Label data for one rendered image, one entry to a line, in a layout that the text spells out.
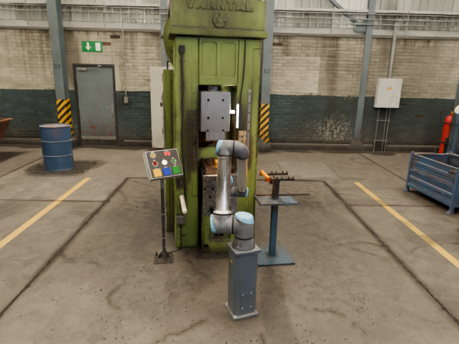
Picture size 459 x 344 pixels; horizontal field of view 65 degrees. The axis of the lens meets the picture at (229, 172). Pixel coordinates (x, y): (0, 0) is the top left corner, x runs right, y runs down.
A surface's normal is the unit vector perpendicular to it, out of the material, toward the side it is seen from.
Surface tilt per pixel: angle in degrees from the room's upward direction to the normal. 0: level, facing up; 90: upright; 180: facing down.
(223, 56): 90
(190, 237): 90
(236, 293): 90
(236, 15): 90
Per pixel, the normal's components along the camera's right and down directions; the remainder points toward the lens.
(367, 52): 0.02, 0.26
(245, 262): 0.36, 0.25
